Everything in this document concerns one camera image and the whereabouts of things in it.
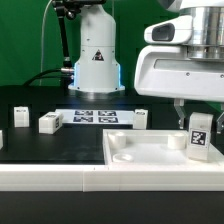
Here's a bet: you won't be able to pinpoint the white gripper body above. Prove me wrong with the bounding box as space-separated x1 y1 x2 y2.
134 46 224 102

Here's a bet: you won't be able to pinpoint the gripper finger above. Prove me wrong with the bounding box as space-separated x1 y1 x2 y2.
174 99 186 129
216 103 224 134

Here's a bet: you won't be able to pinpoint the white square tabletop part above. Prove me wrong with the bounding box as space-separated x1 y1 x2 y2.
103 129 224 166

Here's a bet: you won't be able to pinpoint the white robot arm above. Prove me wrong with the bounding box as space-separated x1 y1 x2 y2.
71 0 224 132

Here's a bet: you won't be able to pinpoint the white fiducial marker sheet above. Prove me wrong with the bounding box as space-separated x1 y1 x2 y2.
57 109 134 125

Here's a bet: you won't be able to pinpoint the white U-shaped fence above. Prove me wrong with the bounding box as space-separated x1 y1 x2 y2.
0 164 224 192

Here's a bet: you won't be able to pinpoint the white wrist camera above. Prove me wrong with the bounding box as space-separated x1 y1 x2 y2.
144 15 193 45

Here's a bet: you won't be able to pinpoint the black cables at base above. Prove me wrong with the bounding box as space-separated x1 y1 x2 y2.
22 67 75 87

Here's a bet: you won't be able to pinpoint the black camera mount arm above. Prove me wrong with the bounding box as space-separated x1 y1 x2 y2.
52 0 107 67

